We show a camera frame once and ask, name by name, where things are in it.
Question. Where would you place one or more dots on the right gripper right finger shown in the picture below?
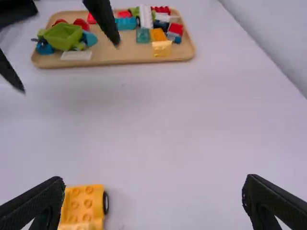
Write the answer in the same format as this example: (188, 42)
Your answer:
(275, 206)

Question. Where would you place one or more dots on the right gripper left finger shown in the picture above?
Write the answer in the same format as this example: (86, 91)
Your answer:
(31, 208)

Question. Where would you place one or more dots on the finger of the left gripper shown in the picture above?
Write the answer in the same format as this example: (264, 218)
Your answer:
(103, 21)

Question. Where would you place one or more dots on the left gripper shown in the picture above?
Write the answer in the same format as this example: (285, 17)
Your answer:
(14, 10)

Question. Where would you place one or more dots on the light blue toy brick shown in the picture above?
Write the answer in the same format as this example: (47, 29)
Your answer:
(125, 23)
(90, 38)
(45, 49)

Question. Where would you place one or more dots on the red arched toy brick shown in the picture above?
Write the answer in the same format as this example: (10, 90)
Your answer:
(60, 22)
(81, 24)

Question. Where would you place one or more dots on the lime green wheeled toy brick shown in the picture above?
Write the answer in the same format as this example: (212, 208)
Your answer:
(133, 11)

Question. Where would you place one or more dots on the tan tray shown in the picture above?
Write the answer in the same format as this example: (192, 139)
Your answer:
(108, 56)

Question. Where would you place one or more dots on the clear teal toy brick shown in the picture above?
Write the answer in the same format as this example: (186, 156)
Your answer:
(143, 36)

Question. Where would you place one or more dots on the clear flat toy brick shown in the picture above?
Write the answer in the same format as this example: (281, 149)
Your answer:
(76, 55)

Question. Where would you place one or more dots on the long white toy brick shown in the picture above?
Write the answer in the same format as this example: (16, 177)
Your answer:
(146, 15)

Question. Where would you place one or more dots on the yellow toy car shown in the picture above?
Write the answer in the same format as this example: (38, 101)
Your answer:
(81, 206)

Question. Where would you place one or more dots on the orange yellow toy brick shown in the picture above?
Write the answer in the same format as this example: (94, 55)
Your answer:
(158, 34)

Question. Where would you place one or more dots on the dark blue toy brick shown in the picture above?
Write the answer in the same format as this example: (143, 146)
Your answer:
(160, 24)

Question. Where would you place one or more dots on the white printed toy brick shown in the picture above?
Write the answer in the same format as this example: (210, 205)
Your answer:
(166, 17)

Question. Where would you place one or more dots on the pale yellow toy brick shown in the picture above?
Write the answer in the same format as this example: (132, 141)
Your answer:
(161, 48)

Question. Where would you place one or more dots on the red and blue toy brick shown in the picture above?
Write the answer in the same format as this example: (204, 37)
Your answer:
(175, 30)

